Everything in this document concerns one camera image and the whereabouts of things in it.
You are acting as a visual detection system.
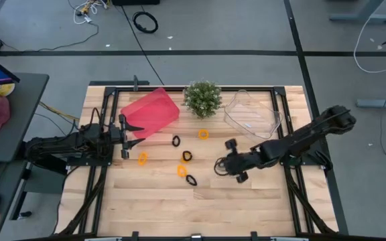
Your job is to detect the long black floor cable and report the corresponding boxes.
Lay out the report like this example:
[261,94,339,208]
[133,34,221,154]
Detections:
[121,5,166,86]

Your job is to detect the clear plastic bin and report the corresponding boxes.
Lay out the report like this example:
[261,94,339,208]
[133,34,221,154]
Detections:
[223,89,283,141]

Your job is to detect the black side desk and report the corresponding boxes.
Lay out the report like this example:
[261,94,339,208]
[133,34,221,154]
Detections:
[0,72,68,241]

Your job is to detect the potted green plant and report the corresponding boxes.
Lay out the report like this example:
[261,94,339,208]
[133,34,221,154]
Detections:
[182,80,223,120]

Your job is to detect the thin black floor cable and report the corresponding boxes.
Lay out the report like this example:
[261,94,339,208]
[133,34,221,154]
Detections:
[0,21,100,53]

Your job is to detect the grey desk foot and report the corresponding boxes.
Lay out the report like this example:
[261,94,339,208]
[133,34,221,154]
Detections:
[356,90,386,110]
[329,0,386,24]

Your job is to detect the translucent red plastic bin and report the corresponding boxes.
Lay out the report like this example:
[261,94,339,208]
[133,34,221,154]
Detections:
[120,87,181,140]

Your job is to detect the white cable bundle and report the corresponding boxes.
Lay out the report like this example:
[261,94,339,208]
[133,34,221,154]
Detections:
[68,0,109,25]

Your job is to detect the coiled black floor cable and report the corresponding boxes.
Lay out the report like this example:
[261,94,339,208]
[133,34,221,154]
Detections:
[132,11,159,34]

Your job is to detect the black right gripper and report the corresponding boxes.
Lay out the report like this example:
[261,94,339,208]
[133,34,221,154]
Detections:
[219,138,259,184]

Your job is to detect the black aluminium table frame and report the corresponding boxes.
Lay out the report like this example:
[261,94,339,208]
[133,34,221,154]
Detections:
[54,85,340,241]

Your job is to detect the black bar behind table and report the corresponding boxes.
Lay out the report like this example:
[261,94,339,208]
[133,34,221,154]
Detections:
[88,75,150,87]

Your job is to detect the yellow cables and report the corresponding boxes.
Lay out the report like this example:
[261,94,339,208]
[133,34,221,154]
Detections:
[38,101,80,122]

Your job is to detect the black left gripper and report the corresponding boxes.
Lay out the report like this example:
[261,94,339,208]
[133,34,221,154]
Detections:
[109,113,146,160]

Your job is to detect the white floor cable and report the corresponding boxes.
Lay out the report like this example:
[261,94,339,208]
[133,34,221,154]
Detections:
[352,0,386,74]

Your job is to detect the black floor box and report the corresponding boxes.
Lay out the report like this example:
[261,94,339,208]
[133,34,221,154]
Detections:
[111,0,161,6]

